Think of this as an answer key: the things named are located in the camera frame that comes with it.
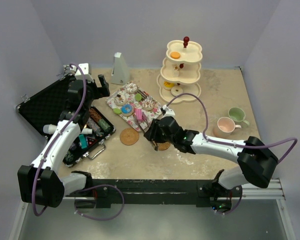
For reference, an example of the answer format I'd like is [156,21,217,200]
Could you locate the woven coaster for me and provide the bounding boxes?
[119,128,139,146]
[157,142,171,151]

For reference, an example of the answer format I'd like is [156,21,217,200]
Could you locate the white small bottle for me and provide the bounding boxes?
[81,128,93,135]

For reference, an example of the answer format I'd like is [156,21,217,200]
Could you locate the pink cake slice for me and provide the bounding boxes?
[134,108,143,122]

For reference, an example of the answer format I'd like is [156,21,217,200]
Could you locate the cream cake slice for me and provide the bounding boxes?
[173,65,180,78]

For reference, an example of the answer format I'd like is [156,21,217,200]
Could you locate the yellow glazed donut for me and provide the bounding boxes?
[163,81,175,91]

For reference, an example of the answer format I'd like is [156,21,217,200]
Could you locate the floral serving tray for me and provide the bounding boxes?
[106,81,162,132]

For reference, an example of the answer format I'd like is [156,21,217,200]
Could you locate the green macaron left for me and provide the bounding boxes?
[113,107,122,115]

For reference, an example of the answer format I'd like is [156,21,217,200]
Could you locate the orange poker chip stack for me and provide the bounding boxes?
[89,108,103,123]

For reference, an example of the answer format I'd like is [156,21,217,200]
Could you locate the blue glazed donut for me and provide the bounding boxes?
[121,103,134,116]

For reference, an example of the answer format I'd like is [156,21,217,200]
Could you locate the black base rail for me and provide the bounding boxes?
[69,179,243,208]

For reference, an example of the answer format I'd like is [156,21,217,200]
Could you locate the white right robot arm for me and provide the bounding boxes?
[144,116,279,197]

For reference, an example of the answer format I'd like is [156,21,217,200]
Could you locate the cream plain donut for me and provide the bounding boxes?
[170,85,184,97]

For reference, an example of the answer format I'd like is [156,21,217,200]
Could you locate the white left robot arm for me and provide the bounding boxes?
[17,74,110,208]

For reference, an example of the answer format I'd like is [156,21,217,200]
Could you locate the right woven coaster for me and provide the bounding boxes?
[157,142,171,151]

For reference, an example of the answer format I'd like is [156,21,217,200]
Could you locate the cream three-tier dessert stand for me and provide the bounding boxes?
[156,36,203,104]

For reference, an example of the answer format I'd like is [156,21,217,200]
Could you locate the metal tongs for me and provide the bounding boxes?
[133,108,159,151]

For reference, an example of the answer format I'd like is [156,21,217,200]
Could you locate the orange macaron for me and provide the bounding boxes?
[170,51,181,59]

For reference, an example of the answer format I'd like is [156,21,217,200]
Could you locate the grey metronome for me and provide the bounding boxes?
[110,52,130,86]

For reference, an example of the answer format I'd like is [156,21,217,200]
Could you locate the left woven coaster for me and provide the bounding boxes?
[119,128,139,146]

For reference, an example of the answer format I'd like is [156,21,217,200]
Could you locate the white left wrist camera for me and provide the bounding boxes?
[74,63,94,83]

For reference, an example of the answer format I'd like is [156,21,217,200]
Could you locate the black open case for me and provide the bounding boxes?
[17,74,116,168]

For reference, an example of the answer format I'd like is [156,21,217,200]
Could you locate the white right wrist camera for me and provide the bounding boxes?
[161,104,176,118]

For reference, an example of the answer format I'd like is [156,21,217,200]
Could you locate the sprinkled white donut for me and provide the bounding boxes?
[141,98,156,111]

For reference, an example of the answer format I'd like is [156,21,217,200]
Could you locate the green poker chip stack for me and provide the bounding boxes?
[97,118,112,132]

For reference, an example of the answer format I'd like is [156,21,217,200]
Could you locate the green cup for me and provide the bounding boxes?
[228,107,250,126]

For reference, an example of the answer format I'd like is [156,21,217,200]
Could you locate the pink cup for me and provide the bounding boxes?
[212,117,242,139]

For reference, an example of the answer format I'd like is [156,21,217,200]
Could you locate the white striped donut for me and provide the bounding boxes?
[125,82,138,94]

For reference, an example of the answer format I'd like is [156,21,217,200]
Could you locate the green macaron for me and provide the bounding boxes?
[113,107,122,115]
[134,93,143,102]

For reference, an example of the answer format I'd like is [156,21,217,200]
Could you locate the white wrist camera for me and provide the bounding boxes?
[74,63,94,83]
[161,104,176,118]

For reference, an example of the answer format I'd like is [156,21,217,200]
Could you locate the green macaron centre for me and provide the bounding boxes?
[134,93,143,102]

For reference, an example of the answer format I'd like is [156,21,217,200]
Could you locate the chocolate striped cake bar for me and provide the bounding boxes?
[137,90,149,100]

